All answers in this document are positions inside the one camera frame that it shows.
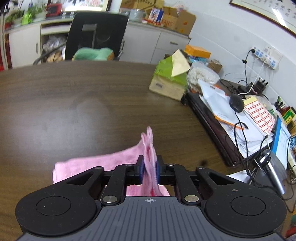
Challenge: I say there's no pink fluffy towel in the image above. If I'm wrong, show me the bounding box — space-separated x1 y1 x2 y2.
52 126 170 197

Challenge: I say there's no green tissue box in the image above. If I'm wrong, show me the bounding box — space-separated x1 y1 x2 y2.
149 50 191 101

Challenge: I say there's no black computer mouse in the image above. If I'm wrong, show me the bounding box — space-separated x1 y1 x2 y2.
229 93 244 113

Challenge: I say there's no red white label sheet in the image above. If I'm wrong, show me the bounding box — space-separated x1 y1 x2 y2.
243 97 275 135

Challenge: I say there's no orange flat box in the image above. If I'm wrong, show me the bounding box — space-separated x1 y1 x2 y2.
185 45 211 59

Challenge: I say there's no green plush cushion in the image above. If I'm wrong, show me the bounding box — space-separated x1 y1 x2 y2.
72 48 115 61

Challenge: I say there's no black mesh office chair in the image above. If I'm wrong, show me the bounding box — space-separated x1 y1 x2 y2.
33 11 128 65

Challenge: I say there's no brown cardboard box on cabinet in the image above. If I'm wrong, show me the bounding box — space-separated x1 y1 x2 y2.
161 6 196 36

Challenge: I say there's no white power strip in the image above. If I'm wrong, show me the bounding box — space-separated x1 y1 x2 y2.
252 45 282 70

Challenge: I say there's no white low cabinet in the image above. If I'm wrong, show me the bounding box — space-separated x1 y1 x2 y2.
4 17 191 69

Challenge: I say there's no red base blender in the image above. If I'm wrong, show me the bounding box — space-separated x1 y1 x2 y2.
46 3 62 18

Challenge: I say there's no potted green plant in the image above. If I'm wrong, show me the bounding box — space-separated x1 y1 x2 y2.
4 1 47 25

